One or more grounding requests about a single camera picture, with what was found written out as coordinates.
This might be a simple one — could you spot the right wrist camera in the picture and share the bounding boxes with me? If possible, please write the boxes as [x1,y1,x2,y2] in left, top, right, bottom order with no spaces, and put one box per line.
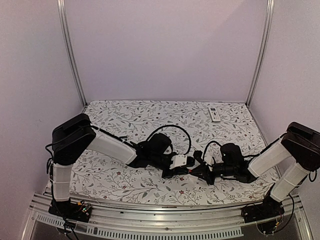
[193,150,214,166]

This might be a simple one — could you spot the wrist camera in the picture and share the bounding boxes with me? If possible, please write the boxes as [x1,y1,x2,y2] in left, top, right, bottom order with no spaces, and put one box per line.
[169,154,195,170]
[193,150,214,166]

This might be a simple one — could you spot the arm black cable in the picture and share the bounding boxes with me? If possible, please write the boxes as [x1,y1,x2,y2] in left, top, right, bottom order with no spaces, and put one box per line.
[203,140,223,161]
[147,124,192,156]

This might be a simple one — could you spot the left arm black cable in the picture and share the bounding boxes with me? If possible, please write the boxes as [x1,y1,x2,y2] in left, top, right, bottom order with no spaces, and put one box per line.
[147,124,192,156]

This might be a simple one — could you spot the left aluminium frame post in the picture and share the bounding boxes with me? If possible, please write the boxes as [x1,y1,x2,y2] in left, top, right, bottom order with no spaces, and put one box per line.
[56,0,87,106]

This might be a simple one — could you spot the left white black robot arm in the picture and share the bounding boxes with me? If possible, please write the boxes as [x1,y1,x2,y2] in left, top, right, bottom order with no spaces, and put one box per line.
[46,113,195,217]

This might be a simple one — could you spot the floral patterned table mat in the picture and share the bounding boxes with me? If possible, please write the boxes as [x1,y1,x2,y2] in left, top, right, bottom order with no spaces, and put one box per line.
[49,99,280,206]

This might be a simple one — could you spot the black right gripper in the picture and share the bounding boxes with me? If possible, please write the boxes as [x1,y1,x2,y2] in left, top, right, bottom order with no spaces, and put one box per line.
[190,162,237,186]

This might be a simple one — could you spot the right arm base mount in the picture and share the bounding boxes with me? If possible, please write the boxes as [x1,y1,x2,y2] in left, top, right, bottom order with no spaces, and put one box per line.
[241,196,285,223]

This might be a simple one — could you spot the aluminium frame post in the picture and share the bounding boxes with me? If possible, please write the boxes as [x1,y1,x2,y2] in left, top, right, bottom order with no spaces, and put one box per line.
[245,0,275,108]
[56,0,87,106]

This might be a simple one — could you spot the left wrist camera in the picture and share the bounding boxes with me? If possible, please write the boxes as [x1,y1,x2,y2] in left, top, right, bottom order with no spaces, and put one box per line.
[169,154,195,170]

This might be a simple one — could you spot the white air conditioner remote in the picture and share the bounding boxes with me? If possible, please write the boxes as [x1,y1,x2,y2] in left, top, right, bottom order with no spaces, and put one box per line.
[208,107,221,123]

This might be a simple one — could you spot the right aluminium frame post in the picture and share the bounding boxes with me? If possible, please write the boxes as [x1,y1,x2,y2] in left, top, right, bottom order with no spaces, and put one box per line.
[245,0,275,108]

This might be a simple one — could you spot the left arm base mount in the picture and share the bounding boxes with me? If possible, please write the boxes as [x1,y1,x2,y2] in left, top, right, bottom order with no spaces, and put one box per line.
[48,187,92,223]

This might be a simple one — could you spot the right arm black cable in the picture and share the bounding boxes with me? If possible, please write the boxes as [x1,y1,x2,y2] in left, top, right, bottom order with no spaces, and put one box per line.
[203,140,223,161]

